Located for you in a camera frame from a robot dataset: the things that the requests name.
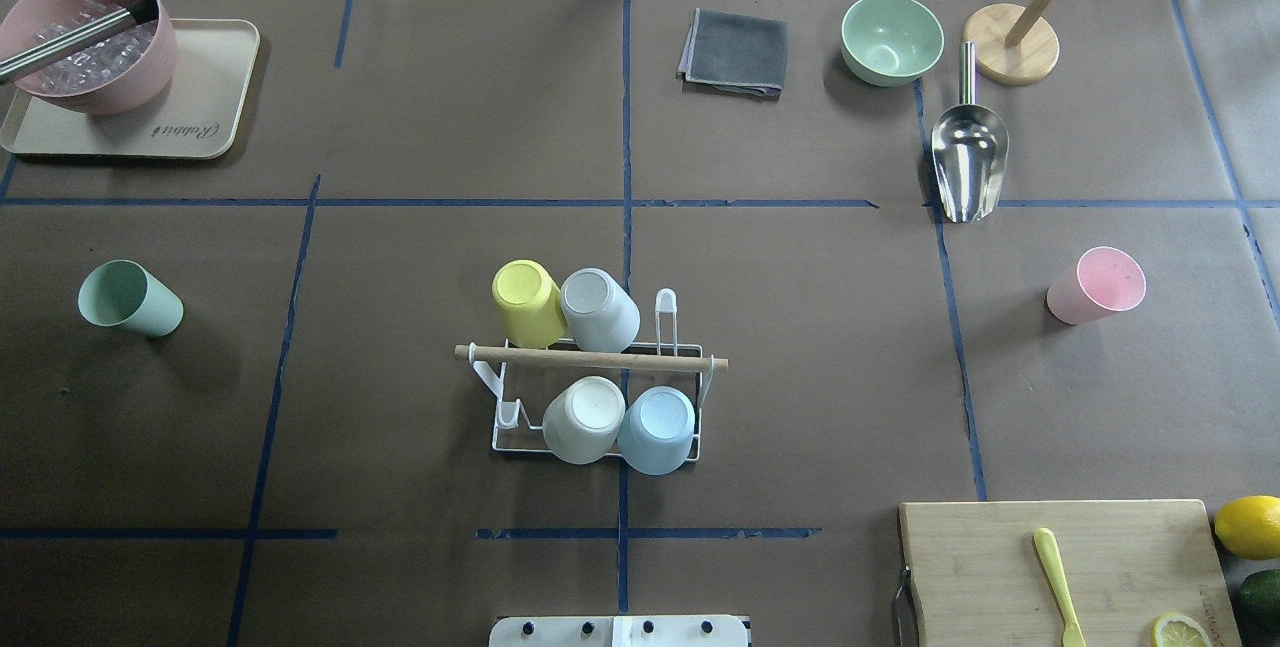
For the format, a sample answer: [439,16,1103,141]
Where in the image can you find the green lime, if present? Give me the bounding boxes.
[1236,568,1279,632]

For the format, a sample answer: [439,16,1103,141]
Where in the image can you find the lemon slice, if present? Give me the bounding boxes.
[1149,612,1213,647]

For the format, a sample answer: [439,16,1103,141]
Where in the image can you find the white wire cup rack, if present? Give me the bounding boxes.
[453,288,730,465]

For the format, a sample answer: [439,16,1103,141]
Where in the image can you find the wooden mug tree stand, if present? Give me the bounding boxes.
[963,0,1060,86]

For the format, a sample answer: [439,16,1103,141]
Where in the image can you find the grey cup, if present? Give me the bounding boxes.
[559,266,640,354]

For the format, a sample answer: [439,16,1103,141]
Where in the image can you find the folded grey cloth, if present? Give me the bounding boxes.
[677,8,788,99]

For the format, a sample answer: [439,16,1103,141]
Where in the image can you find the mint green bowl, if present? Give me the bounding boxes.
[840,0,945,87]

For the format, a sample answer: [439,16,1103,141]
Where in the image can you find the light blue cup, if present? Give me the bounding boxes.
[617,386,695,477]

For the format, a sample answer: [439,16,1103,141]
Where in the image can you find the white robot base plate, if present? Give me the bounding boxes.
[488,614,753,646]

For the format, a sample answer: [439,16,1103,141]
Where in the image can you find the yellow plastic knife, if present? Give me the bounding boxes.
[1032,527,1085,646]

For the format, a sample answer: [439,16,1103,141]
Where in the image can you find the stainless steel scoop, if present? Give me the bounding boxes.
[931,41,1011,224]

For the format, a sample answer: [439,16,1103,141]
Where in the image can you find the whole yellow lemon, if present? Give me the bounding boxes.
[1213,495,1279,560]

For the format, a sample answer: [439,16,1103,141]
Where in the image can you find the steel tongs in bowl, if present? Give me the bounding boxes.
[1,0,160,85]

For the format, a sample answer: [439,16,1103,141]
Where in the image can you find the wooden cutting board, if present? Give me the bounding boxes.
[899,498,1242,646]

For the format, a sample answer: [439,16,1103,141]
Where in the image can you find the beige serving tray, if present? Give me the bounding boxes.
[3,19,261,160]

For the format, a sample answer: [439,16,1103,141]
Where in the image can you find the cream white cup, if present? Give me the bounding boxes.
[541,375,626,465]

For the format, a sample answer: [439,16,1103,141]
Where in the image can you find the pink cup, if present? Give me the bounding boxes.
[1046,246,1147,325]

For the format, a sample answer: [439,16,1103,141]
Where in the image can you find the pink bowl with ice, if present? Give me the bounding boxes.
[1,0,179,115]

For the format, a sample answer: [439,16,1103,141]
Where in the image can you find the mint green cup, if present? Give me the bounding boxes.
[77,260,186,338]

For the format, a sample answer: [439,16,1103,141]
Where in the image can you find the yellow cup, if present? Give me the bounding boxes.
[492,259,568,348]

